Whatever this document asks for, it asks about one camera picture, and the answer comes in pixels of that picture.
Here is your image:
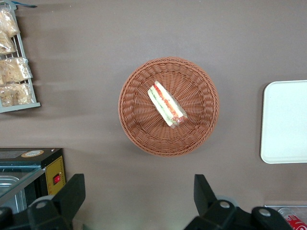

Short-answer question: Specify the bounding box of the blue strip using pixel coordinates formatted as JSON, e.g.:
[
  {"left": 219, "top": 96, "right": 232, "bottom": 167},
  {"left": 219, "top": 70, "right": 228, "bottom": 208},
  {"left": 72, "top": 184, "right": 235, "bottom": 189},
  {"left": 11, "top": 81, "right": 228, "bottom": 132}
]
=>
[{"left": 16, "top": 2, "right": 38, "bottom": 9}]

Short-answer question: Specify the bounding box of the red soda bottle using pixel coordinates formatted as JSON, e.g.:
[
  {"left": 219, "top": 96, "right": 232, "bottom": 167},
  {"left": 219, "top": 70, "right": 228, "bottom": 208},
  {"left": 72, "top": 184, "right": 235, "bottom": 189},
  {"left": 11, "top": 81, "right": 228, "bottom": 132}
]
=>
[{"left": 277, "top": 207, "right": 307, "bottom": 230}]

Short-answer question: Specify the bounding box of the sandwich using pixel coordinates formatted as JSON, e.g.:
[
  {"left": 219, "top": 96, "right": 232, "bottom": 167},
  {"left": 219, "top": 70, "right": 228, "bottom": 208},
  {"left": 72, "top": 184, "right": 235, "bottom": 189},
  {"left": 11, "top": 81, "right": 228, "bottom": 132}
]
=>
[{"left": 147, "top": 80, "right": 189, "bottom": 129}]

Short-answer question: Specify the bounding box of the beige plastic tray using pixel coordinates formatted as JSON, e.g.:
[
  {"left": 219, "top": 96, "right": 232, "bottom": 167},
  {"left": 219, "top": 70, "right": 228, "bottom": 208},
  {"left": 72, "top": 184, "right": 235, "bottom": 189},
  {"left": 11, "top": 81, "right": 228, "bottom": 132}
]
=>
[{"left": 260, "top": 80, "right": 307, "bottom": 164}]

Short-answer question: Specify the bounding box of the black food warmer appliance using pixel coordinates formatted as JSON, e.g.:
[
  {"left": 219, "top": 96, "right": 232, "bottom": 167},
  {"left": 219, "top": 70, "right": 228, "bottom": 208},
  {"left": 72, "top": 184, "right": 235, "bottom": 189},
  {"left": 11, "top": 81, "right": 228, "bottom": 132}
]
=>
[{"left": 0, "top": 148, "right": 67, "bottom": 214}]

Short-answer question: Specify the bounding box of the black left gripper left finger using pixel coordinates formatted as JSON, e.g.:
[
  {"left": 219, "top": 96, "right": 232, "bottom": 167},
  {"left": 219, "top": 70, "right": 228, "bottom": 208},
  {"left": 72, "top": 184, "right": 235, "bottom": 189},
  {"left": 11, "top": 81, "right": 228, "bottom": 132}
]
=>
[{"left": 27, "top": 173, "right": 86, "bottom": 230}]

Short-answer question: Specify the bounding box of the clear bag of crackers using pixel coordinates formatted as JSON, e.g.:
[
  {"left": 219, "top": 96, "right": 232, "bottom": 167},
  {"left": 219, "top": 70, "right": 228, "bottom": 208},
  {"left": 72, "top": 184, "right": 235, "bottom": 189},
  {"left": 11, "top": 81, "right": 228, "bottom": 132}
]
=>
[
  {"left": 0, "top": 31, "right": 17, "bottom": 55},
  {"left": 0, "top": 8, "right": 20, "bottom": 38},
  {"left": 0, "top": 82, "right": 35, "bottom": 107},
  {"left": 0, "top": 57, "right": 33, "bottom": 85}
]

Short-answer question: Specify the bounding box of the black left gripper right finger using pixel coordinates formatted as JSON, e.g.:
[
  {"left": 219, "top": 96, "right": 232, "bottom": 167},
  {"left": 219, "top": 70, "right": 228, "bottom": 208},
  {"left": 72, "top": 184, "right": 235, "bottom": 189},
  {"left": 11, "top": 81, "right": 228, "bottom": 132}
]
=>
[{"left": 193, "top": 174, "right": 252, "bottom": 230}]

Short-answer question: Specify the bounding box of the brown wicker basket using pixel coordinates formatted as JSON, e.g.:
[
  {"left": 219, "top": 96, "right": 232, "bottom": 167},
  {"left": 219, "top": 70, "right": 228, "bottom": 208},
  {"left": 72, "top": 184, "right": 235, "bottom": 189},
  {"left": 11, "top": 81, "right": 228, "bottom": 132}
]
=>
[{"left": 118, "top": 57, "right": 220, "bottom": 157}]

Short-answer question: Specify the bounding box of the steel warmer pan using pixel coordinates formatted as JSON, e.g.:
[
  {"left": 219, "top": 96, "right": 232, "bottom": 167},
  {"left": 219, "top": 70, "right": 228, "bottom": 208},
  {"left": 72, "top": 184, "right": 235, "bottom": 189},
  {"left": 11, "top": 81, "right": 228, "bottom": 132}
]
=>
[{"left": 0, "top": 176, "right": 27, "bottom": 214}]

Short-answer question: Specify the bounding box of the clear acrylic bottle rack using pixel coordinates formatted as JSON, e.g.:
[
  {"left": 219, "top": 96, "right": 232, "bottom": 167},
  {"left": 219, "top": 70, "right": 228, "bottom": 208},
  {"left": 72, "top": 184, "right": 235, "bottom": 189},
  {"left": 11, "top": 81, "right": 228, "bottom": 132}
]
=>
[{"left": 263, "top": 204, "right": 307, "bottom": 230}]

